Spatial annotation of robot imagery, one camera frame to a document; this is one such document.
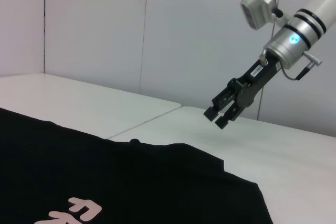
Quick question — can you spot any right arm cable with plug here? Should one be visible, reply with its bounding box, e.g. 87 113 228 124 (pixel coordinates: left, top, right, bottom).
278 51 323 81

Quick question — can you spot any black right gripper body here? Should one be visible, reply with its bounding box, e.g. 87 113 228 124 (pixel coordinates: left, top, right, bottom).
230 56 281 111

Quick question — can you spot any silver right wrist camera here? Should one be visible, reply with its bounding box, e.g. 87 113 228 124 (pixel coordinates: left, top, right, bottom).
239 0 283 30

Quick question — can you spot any black t-shirt with FREE print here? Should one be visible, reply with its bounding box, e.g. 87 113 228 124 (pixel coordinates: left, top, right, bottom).
0 107 274 224

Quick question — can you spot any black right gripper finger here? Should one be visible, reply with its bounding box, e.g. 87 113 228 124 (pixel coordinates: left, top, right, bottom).
214 98 250 131
203 78 238 122

